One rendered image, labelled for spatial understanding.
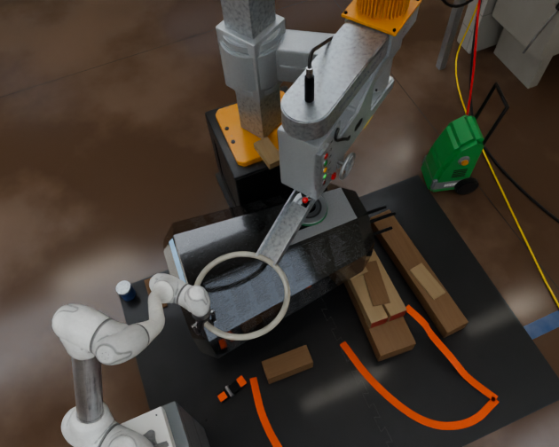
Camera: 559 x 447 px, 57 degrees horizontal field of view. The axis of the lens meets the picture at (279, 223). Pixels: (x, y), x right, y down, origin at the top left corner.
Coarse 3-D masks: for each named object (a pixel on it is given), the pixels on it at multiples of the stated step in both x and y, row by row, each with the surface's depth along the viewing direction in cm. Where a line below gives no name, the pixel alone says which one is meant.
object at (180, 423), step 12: (168, 408) 240; (180, 408) 247; (180, 420) 237; (192, 420) 270; (180, 432) 234; (192, 432) 254; (204, 432) 303; (180, 444) 231; (192, 444) 239; (204, 444) 282
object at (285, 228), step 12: (288, 204) 271; (312, 204) 270; (288, 216) 272; (300, 216) 270; (276, 228) 271; (288, 228) 270; (264, 240) 266; (276, 240) 269; (288, 240) 263; (264, 252) 269; (276, 252) 267
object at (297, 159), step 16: (336, 128) 228; (288, 144) 230; (304, 144) 223; (320, 144) 222; (336, 144) 240; (288, 160) 241; (304, 160) 233; (336, 160) 252; (288, 176) 253; (304, 176) 244; (304, 192) 256; (320, 192) 254
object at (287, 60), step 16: (288, 32) 269; (304, 32) 269; (224, 48) 265; (272, 48) 262; (288, 48) 263; (304, 48) 262; (320, 48) 262; (224, 64) 276; (240, 64) 265; (272, 64) 268; (288, 64) 269; (304, 64) 267; (240, 80) 275; (272, 80) 277; (288, 80) 279
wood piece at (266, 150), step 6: (264, 138) 316; (258, 144) 314; (264, 144) 314; (270, 144) 314; (258, 150) 312; (264, 150) 311; (270, 150) 311; (276, 150) 311; (264, 156) 309; (270, 156) 309; (276, 156) 309; (264, 162) 312; (270, 162) 306; (276, 162) 308; (270, 168) 309
